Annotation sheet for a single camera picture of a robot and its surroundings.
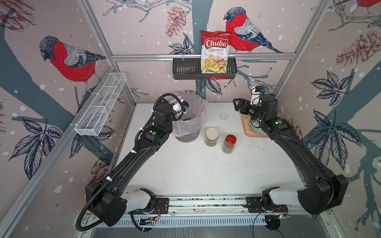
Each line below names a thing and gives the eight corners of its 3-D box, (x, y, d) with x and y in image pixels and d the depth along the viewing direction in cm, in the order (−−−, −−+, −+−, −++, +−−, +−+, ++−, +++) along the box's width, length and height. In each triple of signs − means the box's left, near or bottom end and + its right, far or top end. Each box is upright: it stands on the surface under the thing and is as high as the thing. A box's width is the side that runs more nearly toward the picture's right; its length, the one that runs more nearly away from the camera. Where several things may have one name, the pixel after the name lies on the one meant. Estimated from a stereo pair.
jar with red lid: (223, 153, 94) (227, 143, 84) (222, 144, 98) (225, 134, 88) (232, 153, 94) (237, 143, 84) (231, 144, 98) (235, 134, 88)
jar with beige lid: (205, 147, 98) (206, 137, 88) (204, 137, 102) (205, 127, 93) (216, 147, 98) (219, 137, 88) (215, 137, 102) (217, 127, 93)
